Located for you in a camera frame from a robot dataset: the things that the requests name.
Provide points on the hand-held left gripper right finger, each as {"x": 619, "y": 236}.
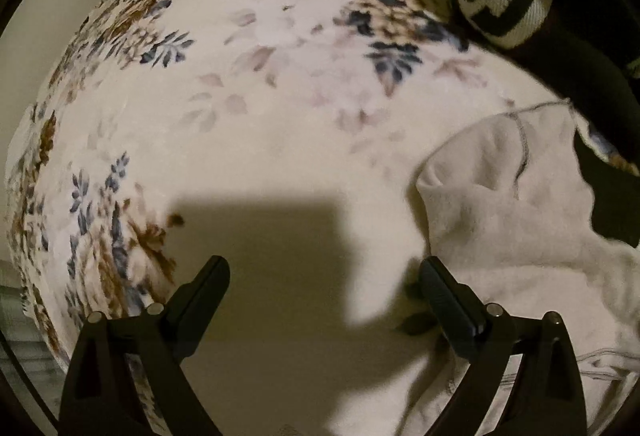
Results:
{"x": 450, "y": 311}

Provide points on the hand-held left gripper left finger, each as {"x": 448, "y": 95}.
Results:
{"x": 204, "y": 313}

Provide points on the white sock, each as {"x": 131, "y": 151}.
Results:
{"x": 505, "y": 226}

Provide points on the dark cloth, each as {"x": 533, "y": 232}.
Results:
{"x": 612, "y": 201}

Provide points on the floral printed blanket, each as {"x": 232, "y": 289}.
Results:
{"x": 260, "y": 81}

